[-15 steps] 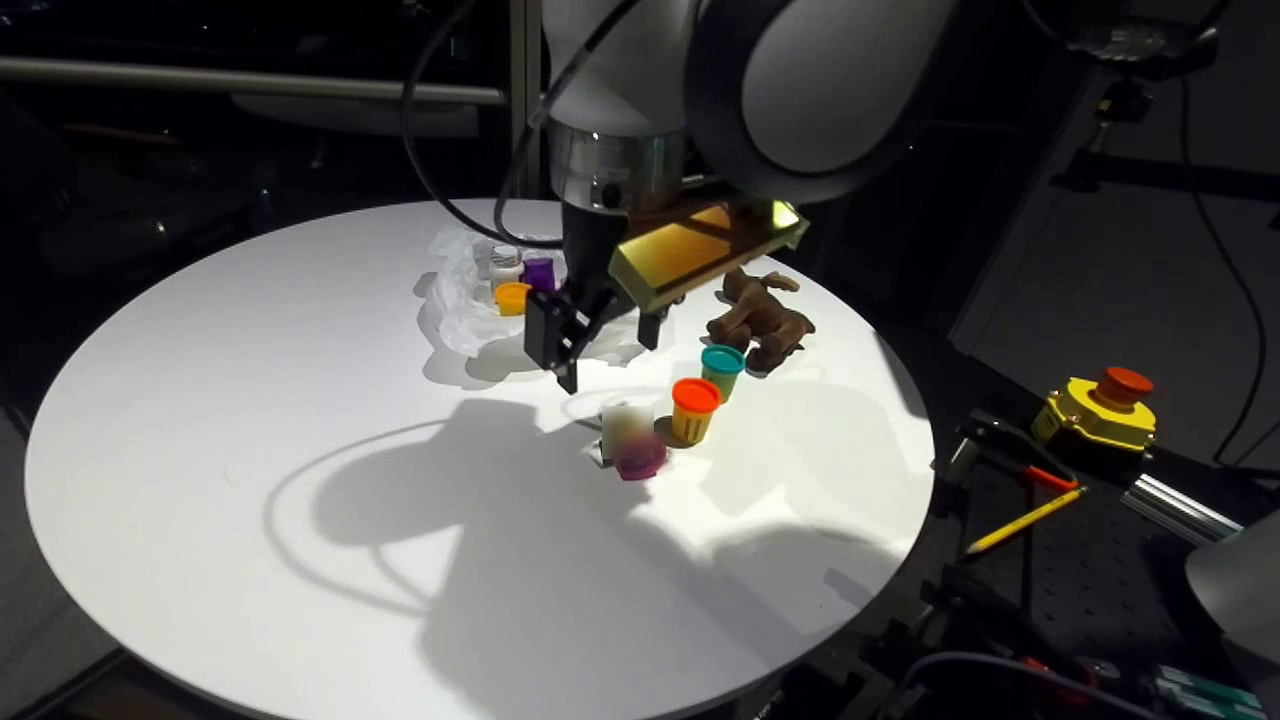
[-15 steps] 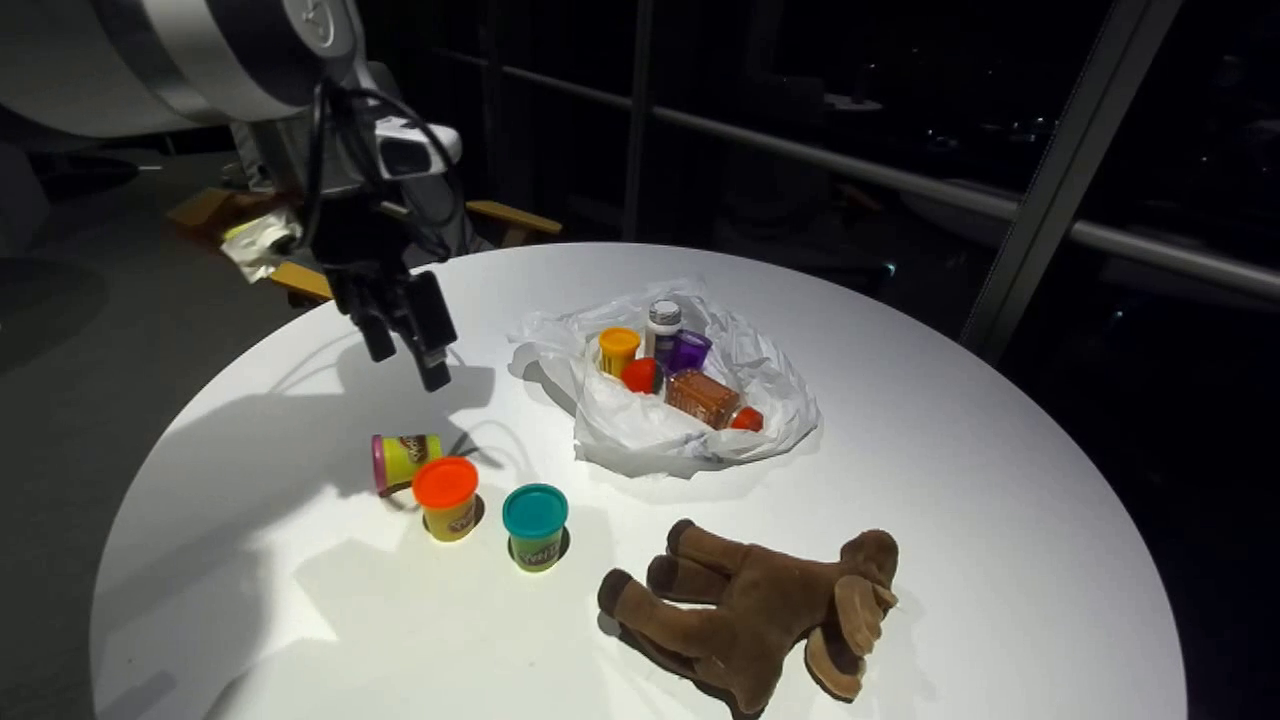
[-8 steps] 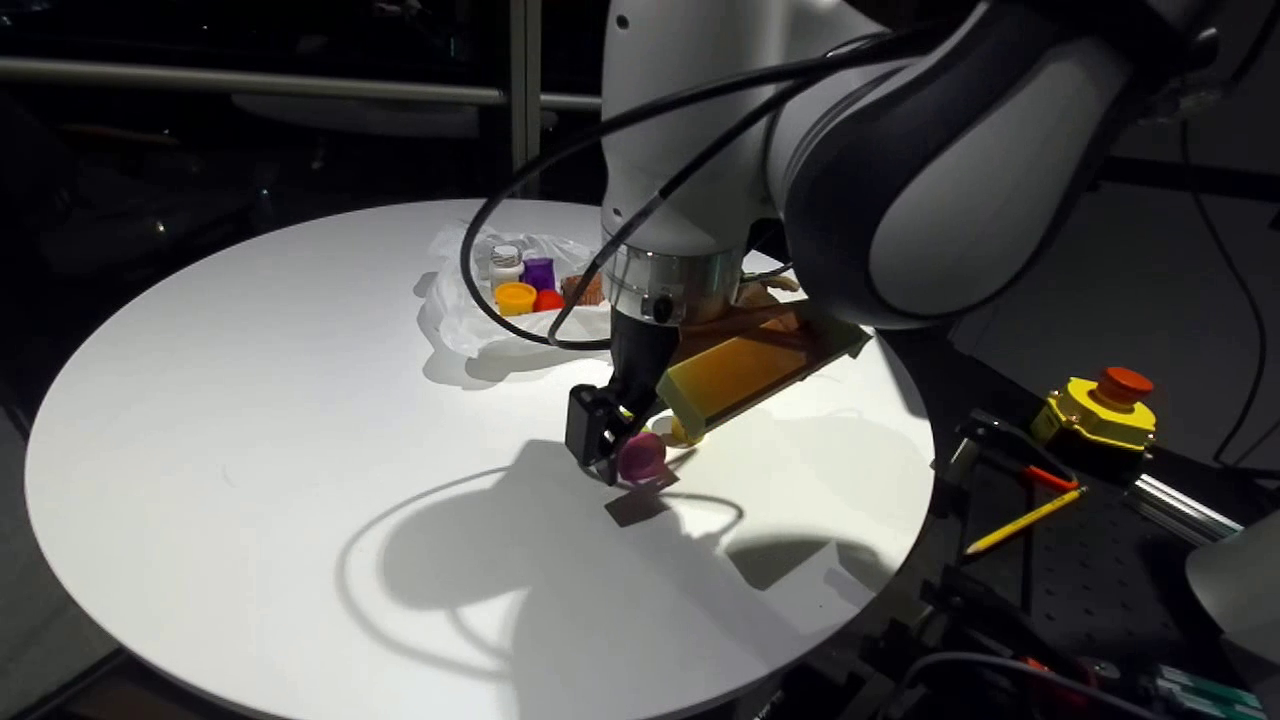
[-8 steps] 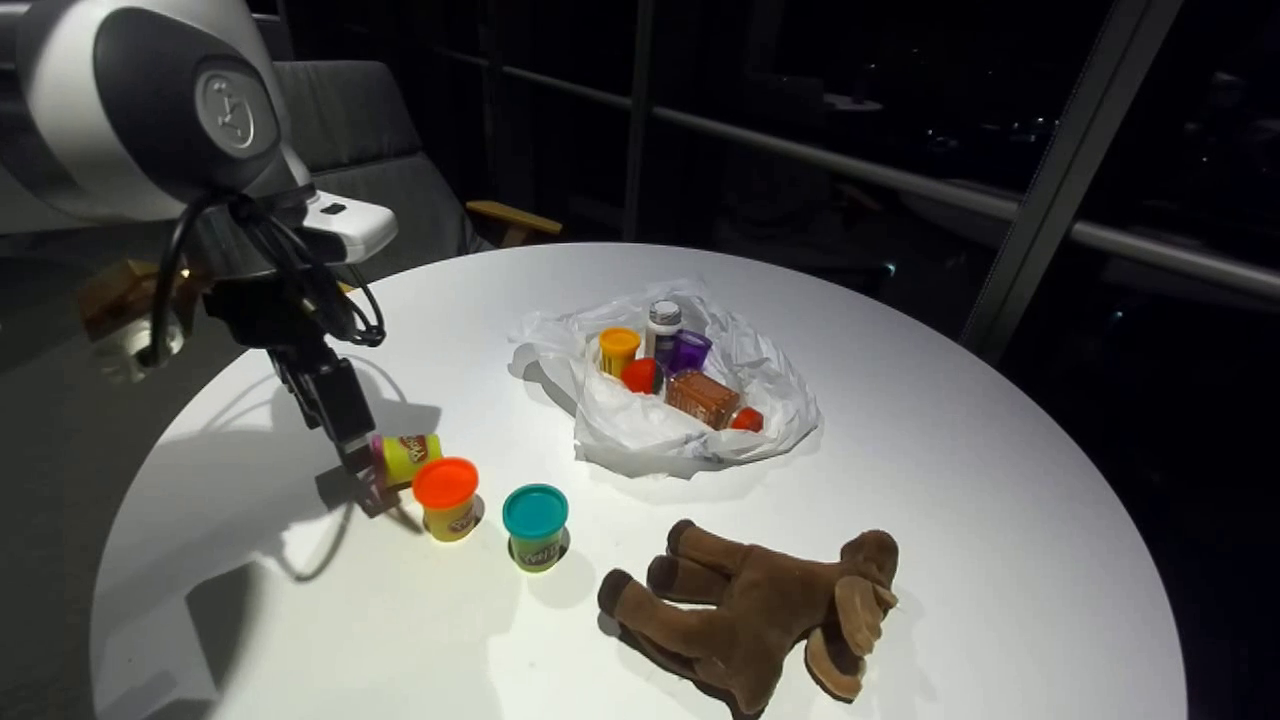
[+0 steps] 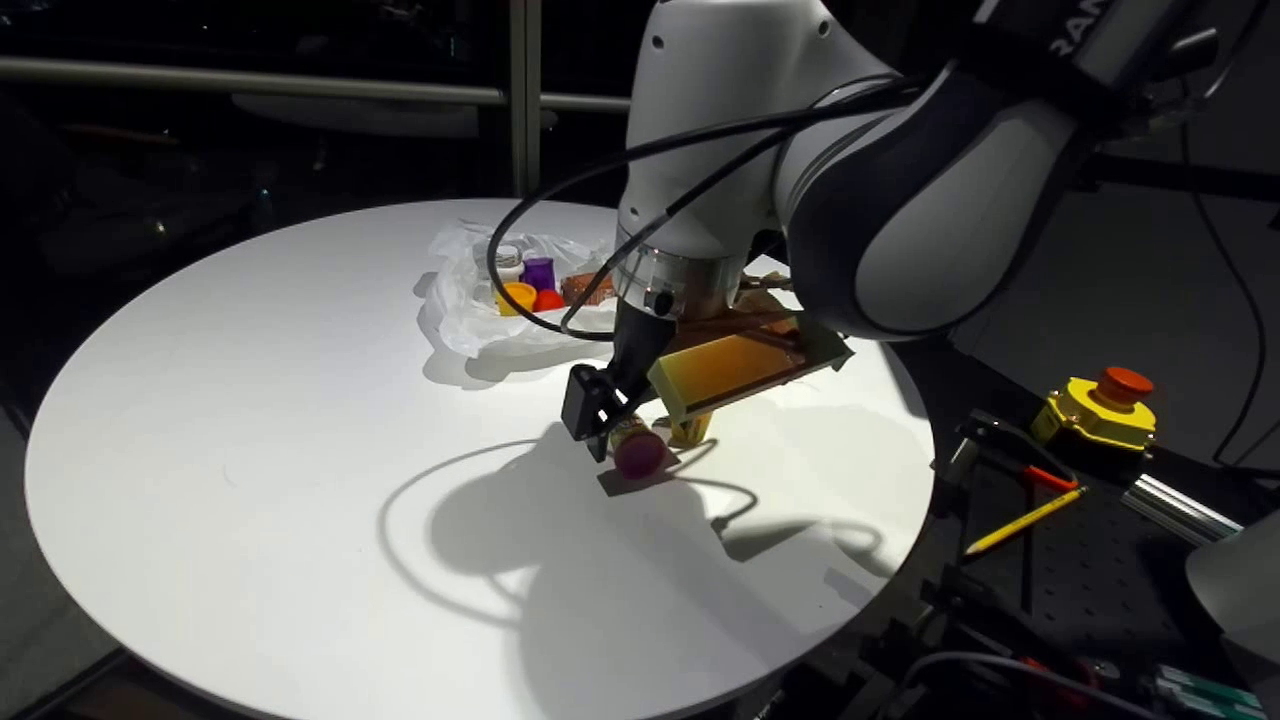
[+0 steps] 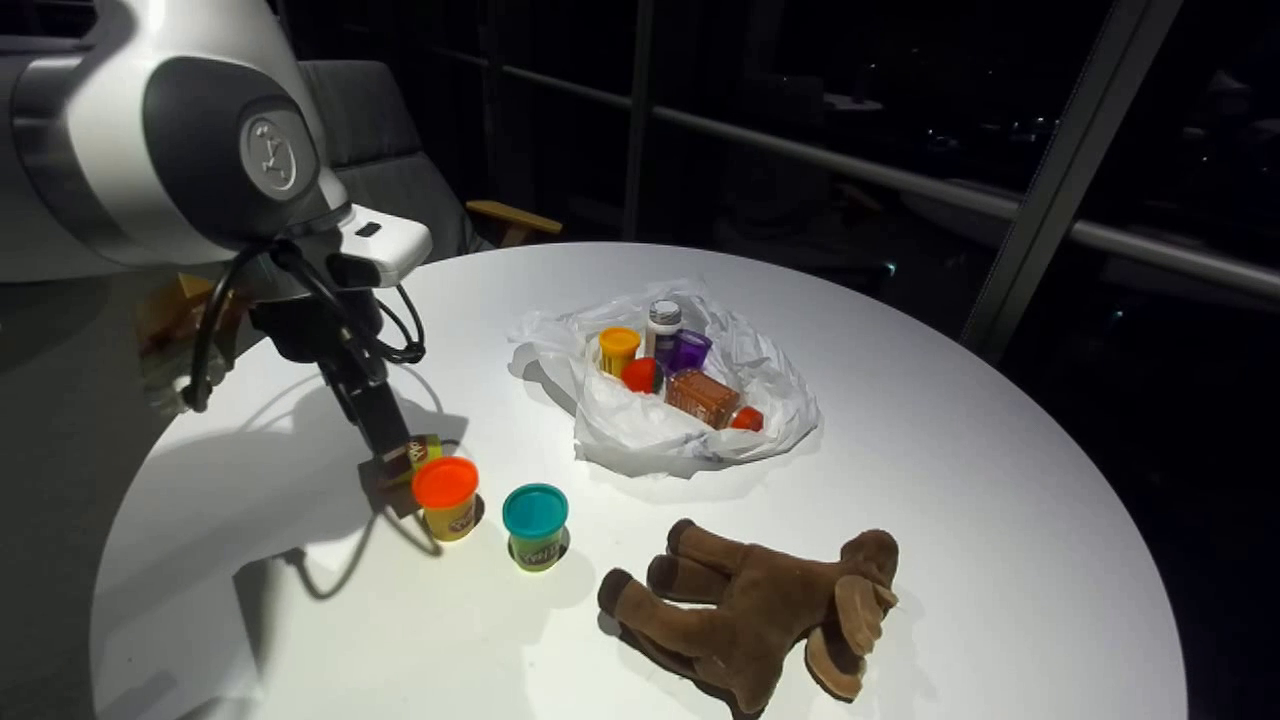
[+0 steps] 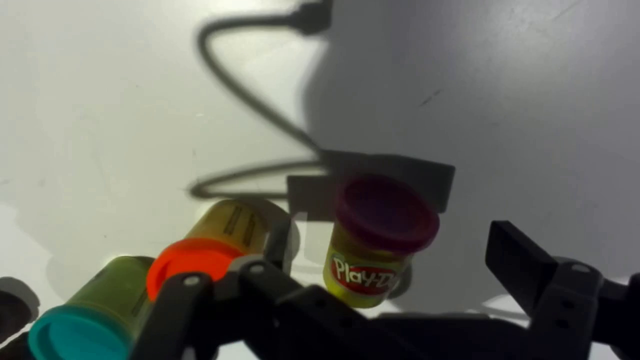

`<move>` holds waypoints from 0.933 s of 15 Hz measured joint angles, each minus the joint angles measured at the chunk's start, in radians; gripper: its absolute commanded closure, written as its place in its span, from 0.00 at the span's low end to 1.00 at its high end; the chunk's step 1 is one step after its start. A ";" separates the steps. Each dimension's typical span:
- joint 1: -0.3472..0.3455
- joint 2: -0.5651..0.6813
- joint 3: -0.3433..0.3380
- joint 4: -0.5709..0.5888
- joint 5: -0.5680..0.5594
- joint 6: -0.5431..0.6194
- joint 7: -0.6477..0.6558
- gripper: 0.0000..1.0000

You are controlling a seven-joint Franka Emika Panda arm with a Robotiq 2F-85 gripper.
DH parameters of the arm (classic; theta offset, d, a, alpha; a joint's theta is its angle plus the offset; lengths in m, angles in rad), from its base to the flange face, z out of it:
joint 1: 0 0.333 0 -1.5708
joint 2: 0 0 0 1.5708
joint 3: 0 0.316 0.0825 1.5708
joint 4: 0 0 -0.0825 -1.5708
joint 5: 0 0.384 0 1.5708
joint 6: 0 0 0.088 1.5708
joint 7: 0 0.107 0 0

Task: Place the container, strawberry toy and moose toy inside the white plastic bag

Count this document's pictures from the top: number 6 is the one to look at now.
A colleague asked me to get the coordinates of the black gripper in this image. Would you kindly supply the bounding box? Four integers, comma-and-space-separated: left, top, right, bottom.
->
248, 279, 463, 472

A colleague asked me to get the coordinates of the orange lid dough tub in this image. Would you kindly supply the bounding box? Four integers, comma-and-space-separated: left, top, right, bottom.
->
410, 452, 489, 544

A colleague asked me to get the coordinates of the yellow lid dough tub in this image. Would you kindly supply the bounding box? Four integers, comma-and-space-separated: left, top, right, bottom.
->
595, 324, 643, 380

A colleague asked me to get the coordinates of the white lid small bottle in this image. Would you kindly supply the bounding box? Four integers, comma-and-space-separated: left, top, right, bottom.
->
643, 297, 692, 346

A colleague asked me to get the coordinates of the brown container with red cap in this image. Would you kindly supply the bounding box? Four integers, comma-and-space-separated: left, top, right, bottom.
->
665, 365, 770, 438

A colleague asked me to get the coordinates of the white plastic bag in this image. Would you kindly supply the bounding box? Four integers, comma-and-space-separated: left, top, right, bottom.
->
506, 278, 824, 486

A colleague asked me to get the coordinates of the brown moose plush toy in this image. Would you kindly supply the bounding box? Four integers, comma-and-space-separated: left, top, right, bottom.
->
594, 515, 906, 720

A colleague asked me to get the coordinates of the teal lid dough tub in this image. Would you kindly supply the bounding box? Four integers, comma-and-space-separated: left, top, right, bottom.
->
499, 481, 576, 577

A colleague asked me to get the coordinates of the wooden chair armrest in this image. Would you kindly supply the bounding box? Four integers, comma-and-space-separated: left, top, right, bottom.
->
463, 196, 570, 245

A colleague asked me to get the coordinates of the grey office chair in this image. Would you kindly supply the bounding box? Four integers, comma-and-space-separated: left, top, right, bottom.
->
292, 56, 472, 263

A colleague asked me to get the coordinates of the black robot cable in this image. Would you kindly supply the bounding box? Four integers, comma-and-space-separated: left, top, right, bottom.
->
181, 235, 434, 416

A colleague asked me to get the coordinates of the dark thin window post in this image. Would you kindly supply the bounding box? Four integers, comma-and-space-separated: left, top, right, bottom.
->
621, 0, 667, 235

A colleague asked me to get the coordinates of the metal window rail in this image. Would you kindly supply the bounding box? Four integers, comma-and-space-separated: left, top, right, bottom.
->
454, 54, 1280, 304

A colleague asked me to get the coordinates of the metal window post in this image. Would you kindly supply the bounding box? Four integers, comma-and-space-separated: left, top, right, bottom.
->
958, 0, 1190, 361

